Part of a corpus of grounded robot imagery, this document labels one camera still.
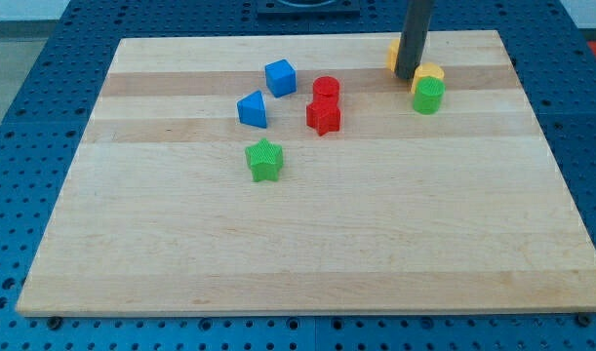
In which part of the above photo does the blue cube block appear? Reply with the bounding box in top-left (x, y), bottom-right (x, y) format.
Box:
top-left (264, 59), bottom-right (297, 98)

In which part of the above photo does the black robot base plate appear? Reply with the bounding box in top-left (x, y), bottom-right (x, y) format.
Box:
top-left (256, 0), bottom-right (361, 18)

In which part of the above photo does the yellow heart block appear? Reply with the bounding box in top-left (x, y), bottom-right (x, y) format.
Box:
top-left (411, 62), bottom-right (445, 94)

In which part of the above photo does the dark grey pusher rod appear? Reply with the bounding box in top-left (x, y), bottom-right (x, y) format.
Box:
top-left (394, 0), bottom-right (435, 80)

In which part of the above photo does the green cylinder block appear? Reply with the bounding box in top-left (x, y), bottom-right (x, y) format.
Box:
top-left (413, 76), bottom-right (446, 115)

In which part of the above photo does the green star block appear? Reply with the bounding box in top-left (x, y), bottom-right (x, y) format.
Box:
top-left (245, 138), bottom-right (284, 182)

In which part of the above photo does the red cylinder block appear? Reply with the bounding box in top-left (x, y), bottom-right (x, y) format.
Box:
top-left (312, 76), bottom-right (340, 104)

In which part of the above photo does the yellow block behind pole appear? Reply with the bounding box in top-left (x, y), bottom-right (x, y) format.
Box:
top-left (386, 38), bottom-right (401, 72)

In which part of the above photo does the blue triangle block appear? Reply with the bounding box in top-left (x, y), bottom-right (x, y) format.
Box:
top-left (237, 91), bottom-right (267, 129)

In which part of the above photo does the red star block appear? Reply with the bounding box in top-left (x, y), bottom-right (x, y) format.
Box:
top-left (306, 100), bottom-right (341, 137)

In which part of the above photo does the wooden board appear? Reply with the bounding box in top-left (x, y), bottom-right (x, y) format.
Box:
top-left (16, 30), bottom-right (596, 317)

